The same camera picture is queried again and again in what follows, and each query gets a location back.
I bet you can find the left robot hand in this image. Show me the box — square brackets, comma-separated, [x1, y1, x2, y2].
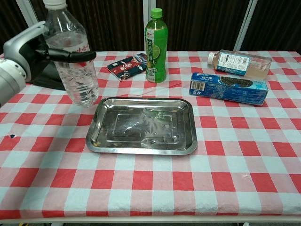
[3, 21, 97, 82]

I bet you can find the transparent water bottle white cap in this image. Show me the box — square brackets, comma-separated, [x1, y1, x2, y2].
[42, 0, 100, 109]

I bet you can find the green tea bottle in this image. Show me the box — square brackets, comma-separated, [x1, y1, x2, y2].
[144, 8, 169, 83]

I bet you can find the stainless steel rectangular tray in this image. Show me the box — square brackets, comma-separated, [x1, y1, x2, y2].
[86, 97, 198, 156]

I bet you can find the clear drink bottle blue label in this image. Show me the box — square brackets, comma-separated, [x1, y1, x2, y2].
[207, 49, 272, 80]

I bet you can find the black rubber slipper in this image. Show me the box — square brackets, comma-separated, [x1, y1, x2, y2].
[30, 61, 66, 91]

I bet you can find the red black snack packet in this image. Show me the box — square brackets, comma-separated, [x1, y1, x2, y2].
[107, 52, 148, 81]

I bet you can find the red white checkered tablecloth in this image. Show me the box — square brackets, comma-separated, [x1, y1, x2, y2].
[0, 50, 301, 219]

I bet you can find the blue cookie package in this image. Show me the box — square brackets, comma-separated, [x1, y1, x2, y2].
[189, 72, 269, 105]

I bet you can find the white metal frame post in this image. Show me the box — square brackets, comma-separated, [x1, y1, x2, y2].
[143, 0, 157, 51]
[14, 0, 45, 29]
[234, 0, 258, 51]

